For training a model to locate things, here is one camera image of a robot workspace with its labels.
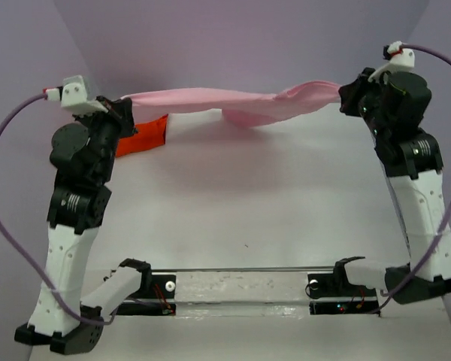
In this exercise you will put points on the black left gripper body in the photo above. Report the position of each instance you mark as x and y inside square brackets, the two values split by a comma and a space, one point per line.
[110, 125]

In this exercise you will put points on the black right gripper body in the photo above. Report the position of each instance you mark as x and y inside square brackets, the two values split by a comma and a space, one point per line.
[363, 100]

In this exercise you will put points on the pink t shirt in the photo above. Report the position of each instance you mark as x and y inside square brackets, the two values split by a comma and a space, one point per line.
[242, 109]

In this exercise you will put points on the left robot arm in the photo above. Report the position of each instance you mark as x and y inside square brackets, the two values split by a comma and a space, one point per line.
[62, 319]

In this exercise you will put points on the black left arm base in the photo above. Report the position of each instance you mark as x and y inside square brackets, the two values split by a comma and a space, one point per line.
[157, 300]

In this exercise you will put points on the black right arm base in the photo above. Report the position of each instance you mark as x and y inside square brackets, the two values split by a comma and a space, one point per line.
[327, 297]

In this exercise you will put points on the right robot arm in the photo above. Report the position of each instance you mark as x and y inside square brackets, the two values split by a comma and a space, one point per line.
[416, 182]

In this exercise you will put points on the orange folded t shirt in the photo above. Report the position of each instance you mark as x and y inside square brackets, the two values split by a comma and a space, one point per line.
[149, 136]

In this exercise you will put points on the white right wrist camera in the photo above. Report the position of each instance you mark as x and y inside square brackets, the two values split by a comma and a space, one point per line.
[398, 56]

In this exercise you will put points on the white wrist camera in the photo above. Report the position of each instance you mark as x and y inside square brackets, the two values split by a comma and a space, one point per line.
[398, 56]
[74, 96]

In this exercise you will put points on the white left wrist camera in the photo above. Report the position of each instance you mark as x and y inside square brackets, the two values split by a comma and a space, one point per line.
[74, 96]

